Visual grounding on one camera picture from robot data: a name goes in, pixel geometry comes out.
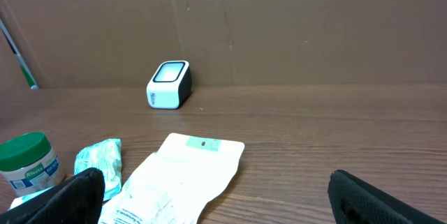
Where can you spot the green lid Knorr jar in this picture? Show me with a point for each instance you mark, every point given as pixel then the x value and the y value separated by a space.
pixel 29 164

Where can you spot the teal snack packet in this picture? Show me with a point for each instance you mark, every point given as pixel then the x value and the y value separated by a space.
pixel 105 156

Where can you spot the white barcode scanner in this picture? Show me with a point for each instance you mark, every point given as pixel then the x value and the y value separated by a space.
pixel 170 86

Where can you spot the beige resealable pouch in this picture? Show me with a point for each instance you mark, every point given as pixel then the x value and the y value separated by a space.
pixel 175 183

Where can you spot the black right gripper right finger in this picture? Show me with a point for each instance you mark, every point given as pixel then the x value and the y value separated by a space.
pixel 355 201

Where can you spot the small green white box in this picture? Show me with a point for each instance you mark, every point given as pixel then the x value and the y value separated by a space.
pixel 20 200

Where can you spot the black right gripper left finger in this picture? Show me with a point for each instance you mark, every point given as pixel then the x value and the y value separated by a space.
pixel 75 201

